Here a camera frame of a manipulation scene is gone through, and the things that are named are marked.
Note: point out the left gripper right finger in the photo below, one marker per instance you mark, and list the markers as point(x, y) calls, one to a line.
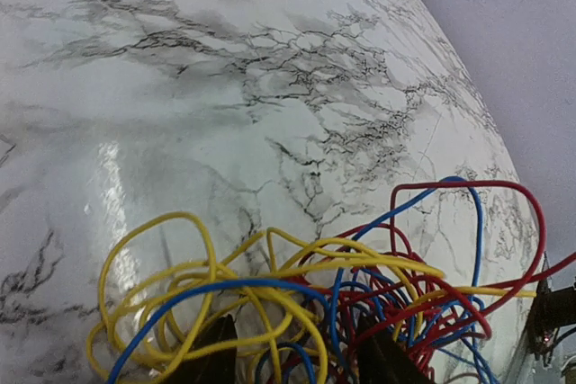
point(380, 360)

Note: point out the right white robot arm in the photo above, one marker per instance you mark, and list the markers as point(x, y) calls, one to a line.
point(552, 316)

